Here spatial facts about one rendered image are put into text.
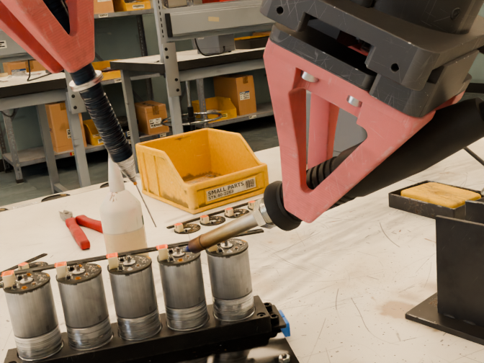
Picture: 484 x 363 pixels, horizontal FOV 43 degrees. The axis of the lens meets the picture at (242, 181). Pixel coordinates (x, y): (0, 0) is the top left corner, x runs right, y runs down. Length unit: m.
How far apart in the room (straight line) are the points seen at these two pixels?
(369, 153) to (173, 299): 0.16
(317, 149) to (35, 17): 0.14
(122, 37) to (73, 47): 4.68
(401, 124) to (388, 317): 0.20
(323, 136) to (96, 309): 0.16
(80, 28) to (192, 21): 2.56
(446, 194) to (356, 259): 0.14
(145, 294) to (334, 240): 0.22
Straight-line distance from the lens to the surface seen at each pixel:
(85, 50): 0.29
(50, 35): 0.28
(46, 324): 0.36
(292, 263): 0.48
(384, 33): 0.21
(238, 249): 0.35
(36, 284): 0.35
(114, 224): 0.50
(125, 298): 0.35
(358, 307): 0.42
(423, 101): 0.22
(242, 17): 2.96
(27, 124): 4.79
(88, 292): 0.35
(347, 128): 0.67
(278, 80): 0.25
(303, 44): 0.24
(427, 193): 0.59
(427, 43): 0.21
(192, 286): 0.35
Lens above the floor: 0.94
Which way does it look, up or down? 15 degrees down
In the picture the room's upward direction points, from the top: 6 degrees counter-clockwise
